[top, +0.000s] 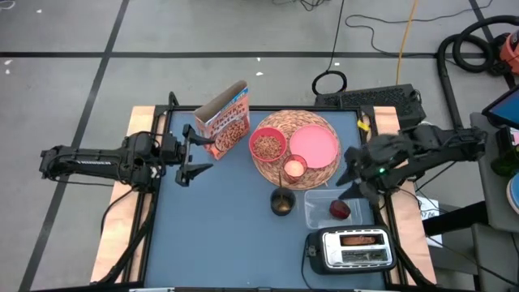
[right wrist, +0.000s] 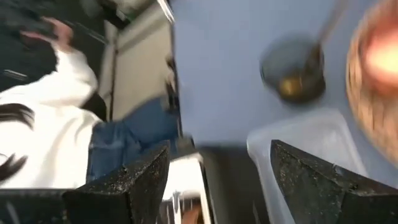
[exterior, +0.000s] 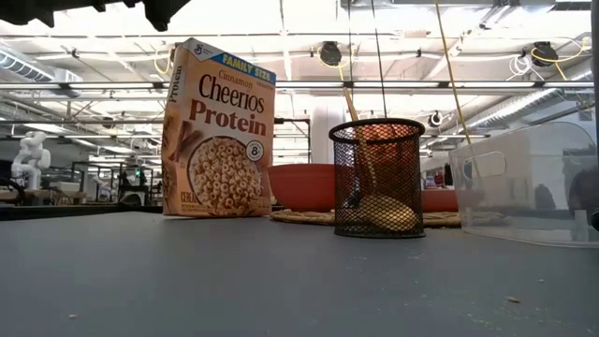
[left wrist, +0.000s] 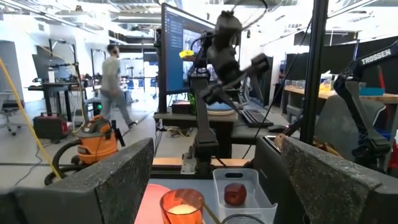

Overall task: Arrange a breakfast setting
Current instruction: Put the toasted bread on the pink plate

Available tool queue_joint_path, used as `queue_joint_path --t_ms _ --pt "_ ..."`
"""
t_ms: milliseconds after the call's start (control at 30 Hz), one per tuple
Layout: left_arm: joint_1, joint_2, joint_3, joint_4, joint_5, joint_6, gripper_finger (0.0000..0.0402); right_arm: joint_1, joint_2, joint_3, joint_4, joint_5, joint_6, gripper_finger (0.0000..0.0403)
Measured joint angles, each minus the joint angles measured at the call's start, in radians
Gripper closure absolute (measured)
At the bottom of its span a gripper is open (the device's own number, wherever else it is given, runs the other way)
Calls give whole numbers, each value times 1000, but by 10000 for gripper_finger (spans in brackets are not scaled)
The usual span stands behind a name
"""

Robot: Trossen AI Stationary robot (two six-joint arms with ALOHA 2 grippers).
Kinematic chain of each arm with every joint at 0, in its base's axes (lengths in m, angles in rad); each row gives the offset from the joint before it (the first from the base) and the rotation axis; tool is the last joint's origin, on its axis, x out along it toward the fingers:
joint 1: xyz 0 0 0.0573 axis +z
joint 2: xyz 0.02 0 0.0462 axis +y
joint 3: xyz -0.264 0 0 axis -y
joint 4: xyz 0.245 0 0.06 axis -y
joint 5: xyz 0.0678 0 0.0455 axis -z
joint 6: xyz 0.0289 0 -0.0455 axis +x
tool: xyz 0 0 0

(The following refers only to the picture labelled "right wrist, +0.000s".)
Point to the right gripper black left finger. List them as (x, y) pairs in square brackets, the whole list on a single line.
[(130, 196)]

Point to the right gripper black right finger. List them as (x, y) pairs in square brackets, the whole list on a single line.
[(326, 193)]

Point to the wooden spoon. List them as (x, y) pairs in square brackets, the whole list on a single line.
[(290, 87)]

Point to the black and chrome toaster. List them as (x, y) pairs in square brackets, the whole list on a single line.
[(186, 174)]

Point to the clear plastic container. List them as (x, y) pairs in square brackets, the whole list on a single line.
[(311, 130)]

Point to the person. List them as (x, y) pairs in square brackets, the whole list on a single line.
[(46, 124)]

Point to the person's hand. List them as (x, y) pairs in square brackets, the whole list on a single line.
[(59, 34)]

